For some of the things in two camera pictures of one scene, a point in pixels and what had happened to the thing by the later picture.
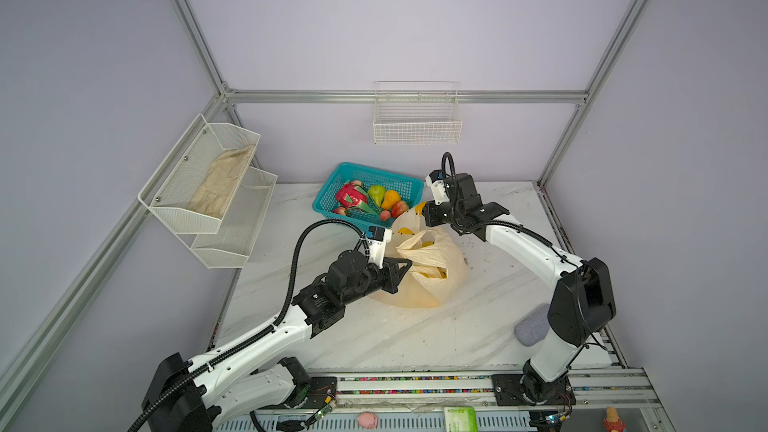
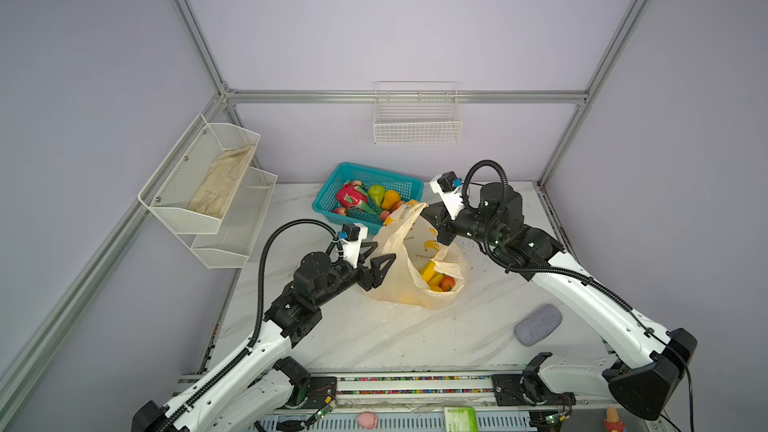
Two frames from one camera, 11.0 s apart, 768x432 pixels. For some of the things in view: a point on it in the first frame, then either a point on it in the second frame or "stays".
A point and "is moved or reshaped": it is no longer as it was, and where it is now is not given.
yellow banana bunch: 432,271 is moved or reshaped
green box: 461,419 stays
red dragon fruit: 350,195 stays
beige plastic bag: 439,270 stays
